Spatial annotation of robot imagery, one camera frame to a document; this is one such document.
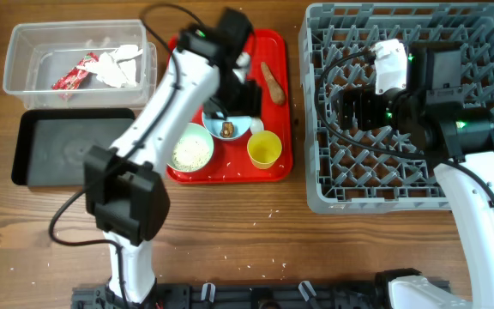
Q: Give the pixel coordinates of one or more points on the brown sweet potato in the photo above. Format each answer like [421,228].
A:
[276,93]

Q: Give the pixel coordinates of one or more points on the grey dishwasher rack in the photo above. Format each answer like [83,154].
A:
[355,172]

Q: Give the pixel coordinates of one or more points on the clear plastic bin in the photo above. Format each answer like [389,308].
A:
[41,53]

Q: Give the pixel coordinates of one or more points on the green bowl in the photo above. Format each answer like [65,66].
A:
[193,129]

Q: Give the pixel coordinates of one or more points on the black plastic tray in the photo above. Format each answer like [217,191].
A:
[51,144]

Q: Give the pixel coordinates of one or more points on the red snack wrapper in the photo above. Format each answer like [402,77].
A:
[75,76]

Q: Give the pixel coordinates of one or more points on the brown food scrap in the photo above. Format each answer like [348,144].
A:
[227,130]

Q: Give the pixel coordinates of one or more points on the white rice pile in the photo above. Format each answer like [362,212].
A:
[190,154]

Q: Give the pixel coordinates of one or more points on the white napkin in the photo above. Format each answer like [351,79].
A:
[117,68]

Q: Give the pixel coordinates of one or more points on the white plastic spoon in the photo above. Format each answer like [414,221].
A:
[256,125]

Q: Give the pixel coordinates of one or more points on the light blue bowl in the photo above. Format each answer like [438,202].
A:
[213,125]

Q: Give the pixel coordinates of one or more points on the yellow plastic cup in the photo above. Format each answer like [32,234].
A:
[264,149]

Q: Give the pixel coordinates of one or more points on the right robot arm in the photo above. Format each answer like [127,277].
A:
[418,91]

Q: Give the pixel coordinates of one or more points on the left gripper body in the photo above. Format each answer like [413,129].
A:
[234,98]

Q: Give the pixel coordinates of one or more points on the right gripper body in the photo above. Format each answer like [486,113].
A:
[392,108]

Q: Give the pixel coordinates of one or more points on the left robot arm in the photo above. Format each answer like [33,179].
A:
[123,183]

